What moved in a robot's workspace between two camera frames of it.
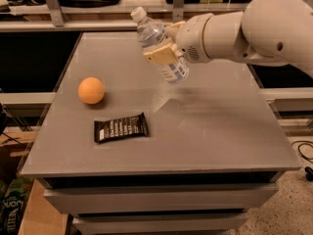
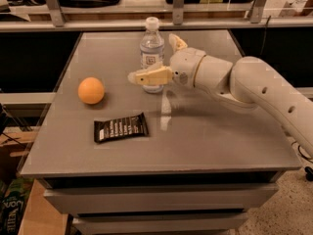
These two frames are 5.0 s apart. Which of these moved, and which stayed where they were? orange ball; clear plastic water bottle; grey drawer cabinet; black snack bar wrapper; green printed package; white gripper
Moved: white gripper; clear plastic water bottle
Stayed: black snack bar wrapper; green printed package; orange ball; grey drawer cabinet
